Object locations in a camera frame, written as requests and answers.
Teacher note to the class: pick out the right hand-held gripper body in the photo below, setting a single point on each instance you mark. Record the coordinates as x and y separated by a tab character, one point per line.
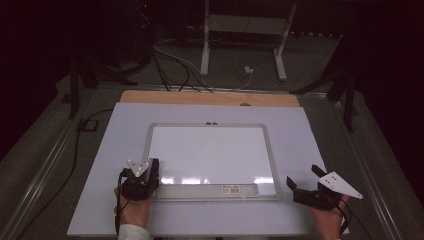
320	200

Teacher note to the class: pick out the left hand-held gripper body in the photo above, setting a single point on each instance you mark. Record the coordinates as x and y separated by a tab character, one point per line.
136	186

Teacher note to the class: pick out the purple whiteboard eraser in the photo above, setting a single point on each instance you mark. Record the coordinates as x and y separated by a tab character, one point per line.
150	166

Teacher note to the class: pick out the person's right hand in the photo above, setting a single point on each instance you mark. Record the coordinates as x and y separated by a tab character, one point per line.
330	223

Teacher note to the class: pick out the person's left hand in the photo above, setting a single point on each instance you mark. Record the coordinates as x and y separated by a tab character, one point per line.
133	213

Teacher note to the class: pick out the white foam board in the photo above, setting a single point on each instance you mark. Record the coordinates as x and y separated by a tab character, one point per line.
100	150

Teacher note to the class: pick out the grey framed whiteboard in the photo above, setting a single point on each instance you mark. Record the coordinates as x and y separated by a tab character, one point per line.
213	153

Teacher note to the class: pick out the black tripod stand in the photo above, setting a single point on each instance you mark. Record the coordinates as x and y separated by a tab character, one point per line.
348	100
75	86

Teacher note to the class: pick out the dark floor socket box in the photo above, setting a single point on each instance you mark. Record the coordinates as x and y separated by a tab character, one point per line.
87	125

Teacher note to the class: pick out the white plug adapter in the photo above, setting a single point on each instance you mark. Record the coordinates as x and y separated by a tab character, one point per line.
248	69

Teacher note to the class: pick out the white metal stand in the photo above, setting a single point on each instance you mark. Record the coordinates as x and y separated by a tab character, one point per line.
246	25

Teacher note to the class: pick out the dark equipment with red light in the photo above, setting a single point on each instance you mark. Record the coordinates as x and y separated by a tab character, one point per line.
145	5

